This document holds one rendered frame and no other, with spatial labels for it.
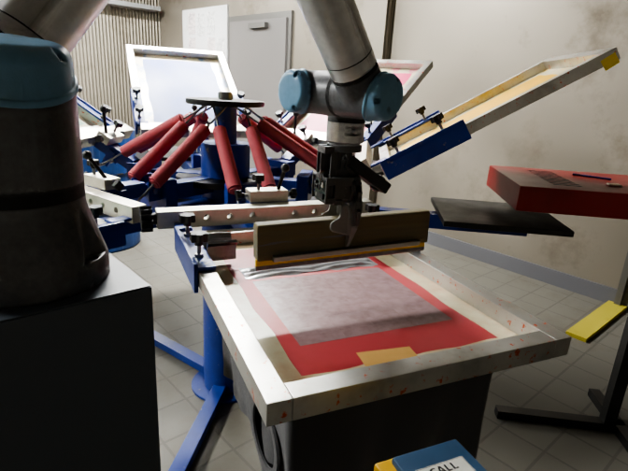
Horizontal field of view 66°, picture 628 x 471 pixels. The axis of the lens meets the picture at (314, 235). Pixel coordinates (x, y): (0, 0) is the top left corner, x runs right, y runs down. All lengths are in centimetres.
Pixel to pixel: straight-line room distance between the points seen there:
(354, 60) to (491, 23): 367
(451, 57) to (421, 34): 40
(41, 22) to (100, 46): 798
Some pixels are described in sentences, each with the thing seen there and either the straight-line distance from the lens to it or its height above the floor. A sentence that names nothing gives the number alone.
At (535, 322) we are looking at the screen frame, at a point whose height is 99.
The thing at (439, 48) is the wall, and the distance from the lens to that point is 461.
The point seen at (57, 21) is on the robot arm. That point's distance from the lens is 65.
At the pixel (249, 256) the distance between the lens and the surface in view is 129.
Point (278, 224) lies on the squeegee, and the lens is 95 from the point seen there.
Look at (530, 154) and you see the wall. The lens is 415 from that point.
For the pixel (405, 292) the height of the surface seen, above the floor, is 96.
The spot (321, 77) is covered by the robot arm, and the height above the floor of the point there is 141.
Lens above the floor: 141
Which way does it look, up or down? 18 degrees down
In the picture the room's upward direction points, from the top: 3 degrees clockwise
